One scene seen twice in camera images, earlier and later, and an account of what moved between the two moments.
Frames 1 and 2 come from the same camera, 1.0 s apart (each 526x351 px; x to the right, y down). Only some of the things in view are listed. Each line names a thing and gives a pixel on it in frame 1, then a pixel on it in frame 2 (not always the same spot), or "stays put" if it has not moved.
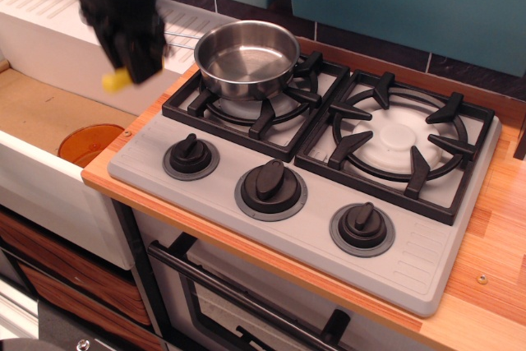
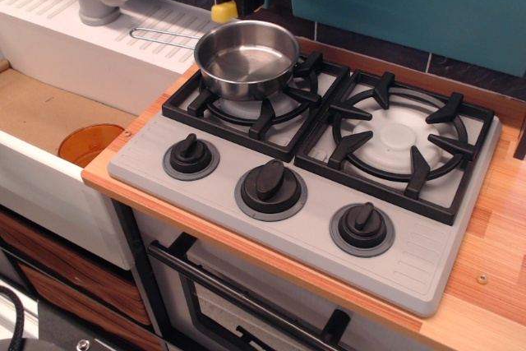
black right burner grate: x=412 y=145 stays put
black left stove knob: x=191 y=159 stays put
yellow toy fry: x=117 y=80 → x=223 y=11
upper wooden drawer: x=57 y=256 stays put
